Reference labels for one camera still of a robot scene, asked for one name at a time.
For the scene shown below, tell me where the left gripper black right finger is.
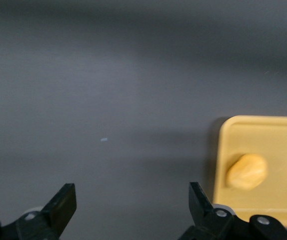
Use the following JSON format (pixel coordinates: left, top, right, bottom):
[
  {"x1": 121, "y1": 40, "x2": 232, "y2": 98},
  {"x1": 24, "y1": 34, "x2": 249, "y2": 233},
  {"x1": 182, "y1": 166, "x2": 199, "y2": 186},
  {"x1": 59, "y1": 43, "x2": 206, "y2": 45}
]
[{"x1": 178, "y1": 181, "x2": 287, "y2": 240}]

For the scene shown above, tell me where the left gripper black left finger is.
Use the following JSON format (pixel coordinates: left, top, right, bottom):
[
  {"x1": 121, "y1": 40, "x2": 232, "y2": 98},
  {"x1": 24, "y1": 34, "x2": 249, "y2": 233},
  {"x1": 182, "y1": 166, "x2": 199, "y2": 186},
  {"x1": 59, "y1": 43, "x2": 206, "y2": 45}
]
[{"x1": 0, "y1": 183, "x2": 78, "y2": 240}]

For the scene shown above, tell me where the yellow potato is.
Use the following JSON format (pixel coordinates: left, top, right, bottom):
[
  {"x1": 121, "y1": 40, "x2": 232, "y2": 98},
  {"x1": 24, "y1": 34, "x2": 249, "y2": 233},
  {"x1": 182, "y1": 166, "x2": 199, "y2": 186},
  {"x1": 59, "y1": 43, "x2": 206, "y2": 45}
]
[{"x1": 224, "y1": 153, "x2": 269, "y2": 191}]

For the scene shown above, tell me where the yellow plastic tray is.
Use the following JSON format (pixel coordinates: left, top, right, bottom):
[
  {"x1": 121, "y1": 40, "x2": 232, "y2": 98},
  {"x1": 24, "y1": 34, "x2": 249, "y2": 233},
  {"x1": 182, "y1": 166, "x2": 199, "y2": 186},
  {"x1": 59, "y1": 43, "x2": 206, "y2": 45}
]
[{"x1": 211, "y1": 114, "x2": 287, "y2": 229}]

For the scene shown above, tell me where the dark grey table mat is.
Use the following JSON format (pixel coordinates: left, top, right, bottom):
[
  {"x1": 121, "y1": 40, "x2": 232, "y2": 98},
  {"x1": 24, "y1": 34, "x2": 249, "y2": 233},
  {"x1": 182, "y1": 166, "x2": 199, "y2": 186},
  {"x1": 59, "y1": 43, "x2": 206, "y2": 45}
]
[{"x1": 0, "y1": 0, "x2": 287, "y2": 240}]

